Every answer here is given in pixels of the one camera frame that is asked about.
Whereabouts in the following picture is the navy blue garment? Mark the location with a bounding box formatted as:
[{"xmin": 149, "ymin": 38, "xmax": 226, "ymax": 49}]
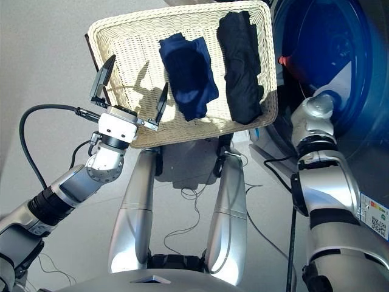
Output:
[{"xmin": 158, "ymin": 33, "xmax": 219, "ymax": 122}]

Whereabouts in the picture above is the black garment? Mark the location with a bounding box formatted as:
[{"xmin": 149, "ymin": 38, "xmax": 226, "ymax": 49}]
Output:
[{"xmin": 216, "ymin": 11, "xmax": 264, "ymax": 125}]

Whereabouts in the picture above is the pale woven laundry basket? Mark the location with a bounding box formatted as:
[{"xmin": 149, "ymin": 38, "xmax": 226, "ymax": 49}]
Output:
[{"xmin": 87, "ymin": 0, "xmax": 279, "ymax": 149}]

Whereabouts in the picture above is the grey washing machine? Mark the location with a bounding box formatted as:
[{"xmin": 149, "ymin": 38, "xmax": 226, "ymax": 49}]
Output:
[{"xmin": 247, "ymin": 0, "xmax": 389, "ymax": 244}]

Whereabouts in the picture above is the silver robot leg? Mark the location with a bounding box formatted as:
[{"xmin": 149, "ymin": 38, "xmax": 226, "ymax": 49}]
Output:
[
  {"xmin": 205, "ymin": 150, "xmax": 247, "ymax": 287},
  {"xmin": 108, "ymin": 148, "xmax": 159, "ymax": 274}
]

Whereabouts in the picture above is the grey robot torso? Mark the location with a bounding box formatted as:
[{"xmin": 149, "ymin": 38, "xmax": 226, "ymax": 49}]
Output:
[{"xmin": 54, "ymin": 254, "xmax": 244, "ymax": 292}]

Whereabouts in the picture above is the thin dark floor thread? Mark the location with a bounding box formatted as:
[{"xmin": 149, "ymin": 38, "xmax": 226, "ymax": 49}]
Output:
[{"xmin": 36, "ymin": 252, "xmax": 77, "ymax": 285}]

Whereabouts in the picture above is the washer energy label sticker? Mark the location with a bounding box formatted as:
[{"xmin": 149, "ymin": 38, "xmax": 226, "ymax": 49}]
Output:
[{"xmin": 360, "ymin": 193, "xmax": 389, "ymax": 241}]

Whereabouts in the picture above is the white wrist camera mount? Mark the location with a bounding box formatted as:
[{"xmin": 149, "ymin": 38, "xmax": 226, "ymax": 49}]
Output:
[{"xmin": 97, "ymin": 105, "xmax": 139, "ymax": 142}]

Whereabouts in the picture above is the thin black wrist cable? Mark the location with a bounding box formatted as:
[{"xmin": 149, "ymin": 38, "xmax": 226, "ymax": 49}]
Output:
[{"xmin": 69, "ymin": 131, "xmax": 103, "ymax": 170}]

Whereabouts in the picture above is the thin grey floor cord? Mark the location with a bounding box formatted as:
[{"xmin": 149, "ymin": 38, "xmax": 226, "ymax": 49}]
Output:
[{"xmin": 164, "ymin": 182, "xmax": 263, "ymax": 256}]

